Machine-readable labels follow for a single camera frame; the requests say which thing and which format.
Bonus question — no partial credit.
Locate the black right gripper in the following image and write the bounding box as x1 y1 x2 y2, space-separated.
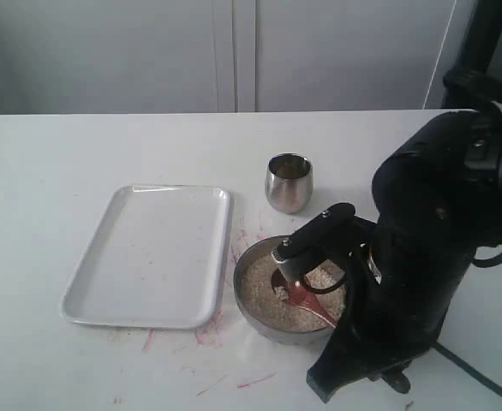
272 203 475 402

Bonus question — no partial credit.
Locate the small steel cup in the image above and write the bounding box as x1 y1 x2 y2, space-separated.
265 153 314 214

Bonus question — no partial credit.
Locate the brown wooden spoon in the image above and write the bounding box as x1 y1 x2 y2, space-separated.
271 270 337 328

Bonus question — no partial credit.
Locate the white rectangular tray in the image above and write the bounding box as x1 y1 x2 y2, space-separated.
61 185 231 330

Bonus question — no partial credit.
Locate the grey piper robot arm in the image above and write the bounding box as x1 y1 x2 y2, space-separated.
272 111 502 401

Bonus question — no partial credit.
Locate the steel bowl of rice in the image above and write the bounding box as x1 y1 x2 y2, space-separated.
233 235 333 345

